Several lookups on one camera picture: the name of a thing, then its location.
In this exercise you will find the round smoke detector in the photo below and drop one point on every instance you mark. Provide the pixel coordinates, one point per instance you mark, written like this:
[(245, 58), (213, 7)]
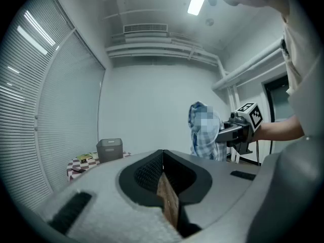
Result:
[(209, 21)]

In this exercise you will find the person's right forearm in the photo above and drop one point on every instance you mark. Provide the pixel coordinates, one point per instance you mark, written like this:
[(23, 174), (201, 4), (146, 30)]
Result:
[(278, 130)]

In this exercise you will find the white window blind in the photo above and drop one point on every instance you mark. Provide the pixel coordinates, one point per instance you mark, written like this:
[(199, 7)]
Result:
[(20, 97), (73, 105)]

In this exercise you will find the white vertical pipe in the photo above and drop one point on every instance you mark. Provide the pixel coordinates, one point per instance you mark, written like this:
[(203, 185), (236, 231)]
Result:
[(234, 125)]

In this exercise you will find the person's beige shirt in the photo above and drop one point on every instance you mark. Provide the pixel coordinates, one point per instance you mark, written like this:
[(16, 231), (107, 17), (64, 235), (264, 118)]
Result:
[(301, 47)]

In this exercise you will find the blue plaid clothes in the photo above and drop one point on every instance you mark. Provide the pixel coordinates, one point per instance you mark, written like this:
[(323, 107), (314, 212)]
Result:
[(202, 140)]

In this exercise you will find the white ceiling pipes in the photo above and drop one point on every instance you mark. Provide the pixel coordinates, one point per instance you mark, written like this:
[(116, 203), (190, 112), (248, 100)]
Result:
[(162, 47)]

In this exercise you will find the round checkered table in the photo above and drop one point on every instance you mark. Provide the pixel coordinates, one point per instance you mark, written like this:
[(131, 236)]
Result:
[(72, 177)]

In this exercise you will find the thin white pipe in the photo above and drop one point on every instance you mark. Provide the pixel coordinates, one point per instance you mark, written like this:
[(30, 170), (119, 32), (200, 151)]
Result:
[(263, 73)]

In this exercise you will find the white air vent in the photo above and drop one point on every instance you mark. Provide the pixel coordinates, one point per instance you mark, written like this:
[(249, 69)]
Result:
[(145, 27)]

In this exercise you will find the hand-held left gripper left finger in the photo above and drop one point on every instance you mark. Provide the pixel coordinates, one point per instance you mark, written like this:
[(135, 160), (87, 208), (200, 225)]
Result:
[(106, 186)]

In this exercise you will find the thick white pipe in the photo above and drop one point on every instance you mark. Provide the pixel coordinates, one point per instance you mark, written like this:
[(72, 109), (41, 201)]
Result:
[(253, 64)]

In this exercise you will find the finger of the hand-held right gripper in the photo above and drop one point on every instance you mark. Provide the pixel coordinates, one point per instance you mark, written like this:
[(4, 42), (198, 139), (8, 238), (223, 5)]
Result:
[(227, 124), (224, 136)]

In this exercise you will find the dark framed door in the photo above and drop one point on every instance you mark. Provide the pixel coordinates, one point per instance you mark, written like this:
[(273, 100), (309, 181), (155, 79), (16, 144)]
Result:
[(278, 100)]

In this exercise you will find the green book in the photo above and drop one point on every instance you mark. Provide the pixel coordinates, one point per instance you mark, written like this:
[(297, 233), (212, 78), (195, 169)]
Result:
[(84, 158)]

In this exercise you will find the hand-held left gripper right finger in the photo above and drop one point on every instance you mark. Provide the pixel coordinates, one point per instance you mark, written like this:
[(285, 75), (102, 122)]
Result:
[(217, 181)]

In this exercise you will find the small flat grey device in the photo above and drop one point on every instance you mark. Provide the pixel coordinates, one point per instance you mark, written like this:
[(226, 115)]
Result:
[(77, 170)]

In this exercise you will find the transparent dark plastic storage bin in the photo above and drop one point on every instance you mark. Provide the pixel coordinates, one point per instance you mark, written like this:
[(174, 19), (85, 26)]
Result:
[(108, 151)]

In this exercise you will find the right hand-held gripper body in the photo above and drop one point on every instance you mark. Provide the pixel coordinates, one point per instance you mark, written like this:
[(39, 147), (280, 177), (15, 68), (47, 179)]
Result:
[(249, 118)]

